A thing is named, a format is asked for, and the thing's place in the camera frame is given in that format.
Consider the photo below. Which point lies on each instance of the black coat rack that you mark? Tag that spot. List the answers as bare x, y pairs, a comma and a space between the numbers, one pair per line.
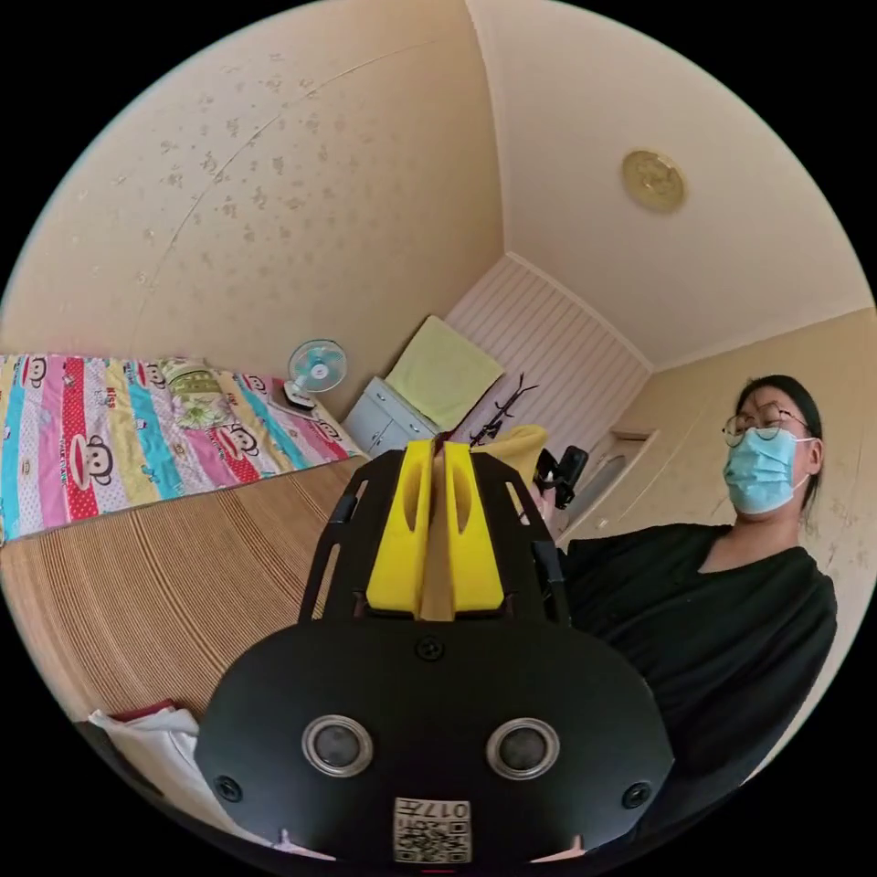
495, 418

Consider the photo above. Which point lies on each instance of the green flowered pillow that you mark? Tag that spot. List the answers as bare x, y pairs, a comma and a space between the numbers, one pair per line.
197, 394

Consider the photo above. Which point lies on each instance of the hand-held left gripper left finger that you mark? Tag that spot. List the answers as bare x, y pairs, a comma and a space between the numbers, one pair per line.
397, 548

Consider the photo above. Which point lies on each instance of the door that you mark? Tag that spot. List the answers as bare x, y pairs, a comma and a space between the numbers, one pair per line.
610, 479

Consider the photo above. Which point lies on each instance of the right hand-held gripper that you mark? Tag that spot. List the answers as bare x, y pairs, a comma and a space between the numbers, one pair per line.
546, 471

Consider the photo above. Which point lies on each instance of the small blue table fan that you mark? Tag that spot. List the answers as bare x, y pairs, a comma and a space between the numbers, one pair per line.
316, 366

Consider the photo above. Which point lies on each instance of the pile of clothes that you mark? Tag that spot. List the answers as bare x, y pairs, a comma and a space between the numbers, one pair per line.
171, 754

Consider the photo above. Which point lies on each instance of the pale grey cupboard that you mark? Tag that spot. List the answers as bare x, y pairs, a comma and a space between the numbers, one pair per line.
384, 418

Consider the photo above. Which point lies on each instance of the light green cloth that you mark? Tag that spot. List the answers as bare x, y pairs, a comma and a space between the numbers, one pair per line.
442, 373

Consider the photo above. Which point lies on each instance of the person's right hand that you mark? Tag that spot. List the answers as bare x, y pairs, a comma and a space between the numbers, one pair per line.
545, 510

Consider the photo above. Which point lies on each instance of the round golden ceiling lamp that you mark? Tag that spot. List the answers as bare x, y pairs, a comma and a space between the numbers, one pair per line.
653, 181

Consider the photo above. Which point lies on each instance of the person's body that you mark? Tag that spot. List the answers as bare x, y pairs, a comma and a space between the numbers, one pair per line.
719, 617

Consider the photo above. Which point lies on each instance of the bed with mat and printed quilt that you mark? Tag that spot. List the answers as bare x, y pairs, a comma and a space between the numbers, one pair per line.
171, 603

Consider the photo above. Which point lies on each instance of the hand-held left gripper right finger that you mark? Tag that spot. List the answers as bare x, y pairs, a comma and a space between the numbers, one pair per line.
473, 555

